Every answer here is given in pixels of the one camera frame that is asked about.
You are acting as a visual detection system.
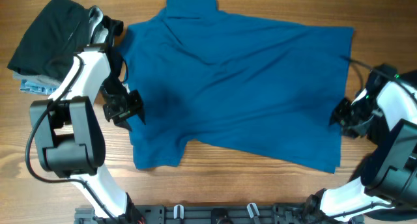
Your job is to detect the blue polo shirt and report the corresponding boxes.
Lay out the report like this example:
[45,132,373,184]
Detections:
[119,0,354,173]

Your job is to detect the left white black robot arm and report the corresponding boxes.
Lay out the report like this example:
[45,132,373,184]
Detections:
[25,43,145,223]

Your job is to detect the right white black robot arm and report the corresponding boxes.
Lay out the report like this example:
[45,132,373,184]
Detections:
[296,64,416,223]

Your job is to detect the dark clothes pile right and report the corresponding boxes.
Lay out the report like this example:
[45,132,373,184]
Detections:
[367,116,390,146]

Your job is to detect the light blue folded garment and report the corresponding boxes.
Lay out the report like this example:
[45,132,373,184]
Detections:
[20,79,58,95]

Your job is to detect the black folded garment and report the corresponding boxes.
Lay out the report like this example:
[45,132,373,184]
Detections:
[7,0,124,85]

